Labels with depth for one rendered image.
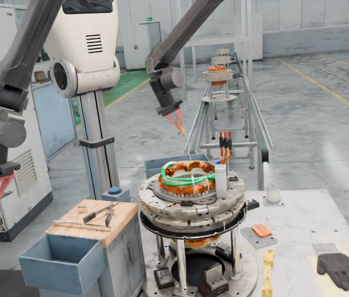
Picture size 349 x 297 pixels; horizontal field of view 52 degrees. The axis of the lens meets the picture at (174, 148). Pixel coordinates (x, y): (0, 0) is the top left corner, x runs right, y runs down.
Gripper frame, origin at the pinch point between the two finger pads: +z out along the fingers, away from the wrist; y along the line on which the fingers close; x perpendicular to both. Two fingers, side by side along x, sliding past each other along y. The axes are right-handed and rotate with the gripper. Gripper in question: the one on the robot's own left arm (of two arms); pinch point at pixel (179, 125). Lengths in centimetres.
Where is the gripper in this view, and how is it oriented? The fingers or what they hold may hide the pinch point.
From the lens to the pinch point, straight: 133.2
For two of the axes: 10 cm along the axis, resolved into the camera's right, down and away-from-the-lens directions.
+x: -1.3, -3.2, 9.4
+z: 4.4, 8.3, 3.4
